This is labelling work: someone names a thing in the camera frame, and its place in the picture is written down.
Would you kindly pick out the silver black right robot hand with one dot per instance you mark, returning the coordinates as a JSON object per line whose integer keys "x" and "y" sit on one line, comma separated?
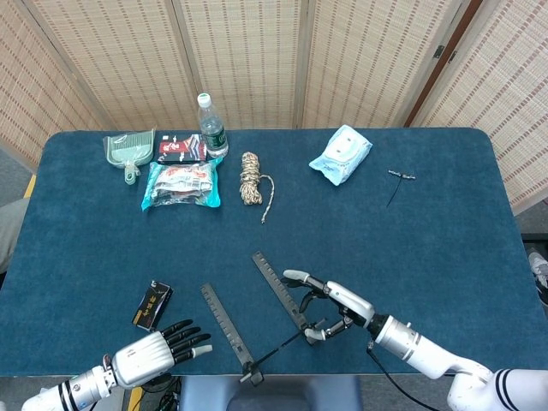
{"x": 351, "y": 306}

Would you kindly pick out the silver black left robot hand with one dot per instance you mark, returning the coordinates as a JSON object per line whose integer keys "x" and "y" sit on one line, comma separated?
{"x": 141, "y": 359}

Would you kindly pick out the black folding stand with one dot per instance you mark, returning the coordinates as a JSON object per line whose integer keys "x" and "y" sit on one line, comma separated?
{"x": 222, "y": 317}

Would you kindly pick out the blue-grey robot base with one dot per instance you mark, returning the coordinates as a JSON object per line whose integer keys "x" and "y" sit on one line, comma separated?
{"x": 274, "y": 394}

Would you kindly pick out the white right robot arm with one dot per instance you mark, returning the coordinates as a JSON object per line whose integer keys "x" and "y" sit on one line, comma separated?
{"x": 406, "y": 347}

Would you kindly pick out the white box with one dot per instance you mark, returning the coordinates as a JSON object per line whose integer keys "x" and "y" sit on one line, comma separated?
{"x": 113, "y": 402}

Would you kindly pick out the black box with gold characters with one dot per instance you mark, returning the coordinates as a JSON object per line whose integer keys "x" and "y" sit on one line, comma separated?
{"x": 152, "y": 306}

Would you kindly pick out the blue table cloth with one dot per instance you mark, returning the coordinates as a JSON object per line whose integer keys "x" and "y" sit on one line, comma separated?
{"x": 385, "y": 240}

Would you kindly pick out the light blue wet wipes pack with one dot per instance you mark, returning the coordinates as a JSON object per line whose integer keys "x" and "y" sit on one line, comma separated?
{"x": 342, "y": 154}

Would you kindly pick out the teal snack bag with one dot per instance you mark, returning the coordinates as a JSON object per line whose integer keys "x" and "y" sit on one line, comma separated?
{"x": 180, "y": 184}

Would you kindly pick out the grey sneaker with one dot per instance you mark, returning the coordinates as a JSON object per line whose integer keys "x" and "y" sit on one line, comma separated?
{"x": 540, "y": 274}

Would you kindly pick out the pale green plastic dustpan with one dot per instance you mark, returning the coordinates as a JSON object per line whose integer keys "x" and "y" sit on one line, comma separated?
{"x": 128, "y": 150}

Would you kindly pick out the red and black snack packet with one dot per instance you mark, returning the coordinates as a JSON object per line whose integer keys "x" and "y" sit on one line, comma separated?
{"x": 180, "y": 149}

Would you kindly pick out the clear water bottle green label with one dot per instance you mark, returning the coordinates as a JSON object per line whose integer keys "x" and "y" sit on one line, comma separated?
{"x": 214, "y": 137}

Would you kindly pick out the bamboo folding screen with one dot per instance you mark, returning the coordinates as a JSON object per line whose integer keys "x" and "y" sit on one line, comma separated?
{"x": 248, "y": 64}

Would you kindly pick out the metal screen hinge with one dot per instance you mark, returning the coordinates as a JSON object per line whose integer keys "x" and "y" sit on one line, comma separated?
{"x": 452, "y": 57}
{"x": 439, "y": 51}

